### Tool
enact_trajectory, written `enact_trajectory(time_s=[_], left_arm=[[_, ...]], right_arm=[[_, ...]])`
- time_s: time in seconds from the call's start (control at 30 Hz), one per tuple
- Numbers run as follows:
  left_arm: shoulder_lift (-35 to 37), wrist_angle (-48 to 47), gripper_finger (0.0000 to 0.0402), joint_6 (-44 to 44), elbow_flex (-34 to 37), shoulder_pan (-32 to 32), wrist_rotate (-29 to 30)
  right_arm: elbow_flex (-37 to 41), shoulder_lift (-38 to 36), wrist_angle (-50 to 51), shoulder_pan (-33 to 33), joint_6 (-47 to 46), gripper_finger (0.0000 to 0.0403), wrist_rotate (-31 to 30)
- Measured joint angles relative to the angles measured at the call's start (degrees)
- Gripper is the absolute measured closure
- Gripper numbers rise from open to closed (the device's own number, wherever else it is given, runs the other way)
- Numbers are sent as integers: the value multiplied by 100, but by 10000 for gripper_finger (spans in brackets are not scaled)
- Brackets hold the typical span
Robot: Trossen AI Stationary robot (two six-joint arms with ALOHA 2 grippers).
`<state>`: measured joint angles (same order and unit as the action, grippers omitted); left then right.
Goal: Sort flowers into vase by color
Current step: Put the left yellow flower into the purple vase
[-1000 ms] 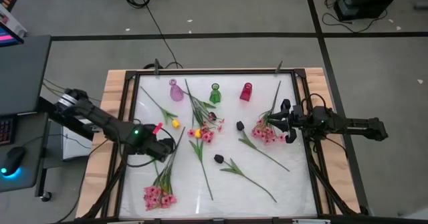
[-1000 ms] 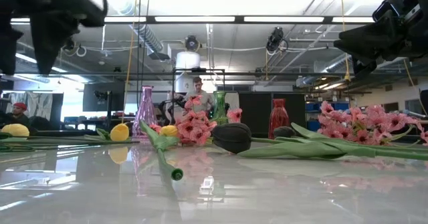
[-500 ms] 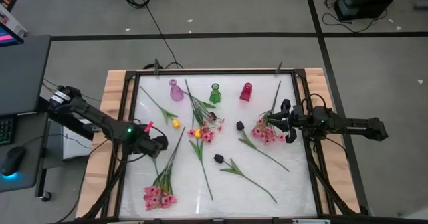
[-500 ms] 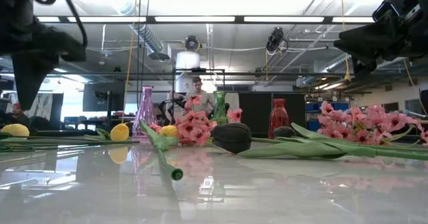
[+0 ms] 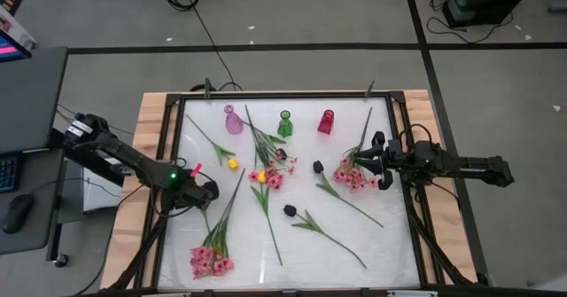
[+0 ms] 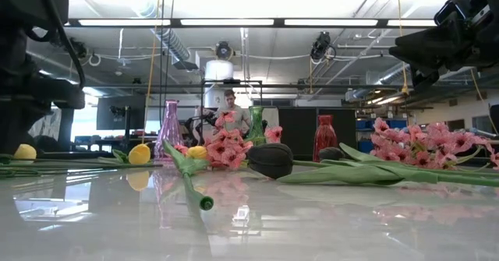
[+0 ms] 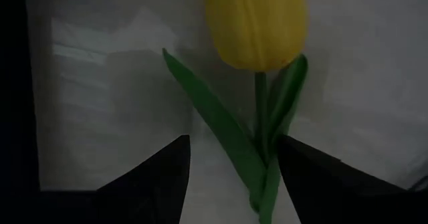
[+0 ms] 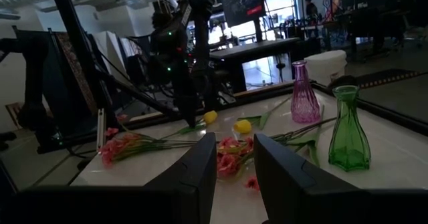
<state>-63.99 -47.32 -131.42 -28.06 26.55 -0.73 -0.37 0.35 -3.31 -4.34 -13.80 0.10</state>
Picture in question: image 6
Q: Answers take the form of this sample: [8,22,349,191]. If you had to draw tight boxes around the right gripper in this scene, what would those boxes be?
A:
[388,0,499,93]

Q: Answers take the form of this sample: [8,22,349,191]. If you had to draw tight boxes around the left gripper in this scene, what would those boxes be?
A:
[0,76,87,155]

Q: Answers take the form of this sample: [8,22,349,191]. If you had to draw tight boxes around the yellow artificial tulip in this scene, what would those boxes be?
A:
[11,143,38,165]
[0,143,165,178]
[162,139,215,211]

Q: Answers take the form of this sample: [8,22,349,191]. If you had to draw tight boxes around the pink artificial flower spray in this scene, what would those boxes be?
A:
[212,111,284,145]
[174,130,254,172]
[370,117,499,171]

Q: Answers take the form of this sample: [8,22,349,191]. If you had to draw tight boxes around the black artificial tulip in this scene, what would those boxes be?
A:
[247,143,499,188]

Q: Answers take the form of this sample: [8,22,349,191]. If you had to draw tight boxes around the red glass vase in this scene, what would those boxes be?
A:
[313,115,338,163]

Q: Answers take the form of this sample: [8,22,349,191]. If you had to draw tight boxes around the purple glass vase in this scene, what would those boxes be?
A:
[154,99,184,164]

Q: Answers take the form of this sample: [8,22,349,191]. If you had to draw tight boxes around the green glass vase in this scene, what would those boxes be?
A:
[245,104,268,147]

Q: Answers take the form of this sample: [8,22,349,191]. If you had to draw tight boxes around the patterned curtain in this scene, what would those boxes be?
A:
[27,108,63,140]

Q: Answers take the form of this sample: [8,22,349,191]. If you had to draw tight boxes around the blue storage bins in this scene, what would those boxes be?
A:
[355,118,409,153]

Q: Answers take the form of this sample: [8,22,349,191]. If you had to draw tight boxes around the dark background monitor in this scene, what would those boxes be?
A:
[96,94,147,132]

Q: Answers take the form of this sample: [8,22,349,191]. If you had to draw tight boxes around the black cabinet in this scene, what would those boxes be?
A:
[278,107,356,161]

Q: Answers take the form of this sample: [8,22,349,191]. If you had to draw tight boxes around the overhead light bar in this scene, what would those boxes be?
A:
[64,17,437,29]

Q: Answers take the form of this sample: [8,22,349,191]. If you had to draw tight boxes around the person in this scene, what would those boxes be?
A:
[214,88,253,137]

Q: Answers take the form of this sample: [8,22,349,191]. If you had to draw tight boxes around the round black ceiling-hung device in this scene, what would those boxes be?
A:
[214,41,234,61]

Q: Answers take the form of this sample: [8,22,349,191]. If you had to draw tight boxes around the white cylindrical tank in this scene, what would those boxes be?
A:
[203,59,235,109]

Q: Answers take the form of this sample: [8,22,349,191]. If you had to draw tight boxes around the yellow hanging cord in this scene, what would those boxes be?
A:
[394,0,411,97]
[140,0,163,145]

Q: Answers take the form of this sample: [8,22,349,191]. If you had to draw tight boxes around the silver ventilation duct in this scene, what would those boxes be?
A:
[150,26,200,71]

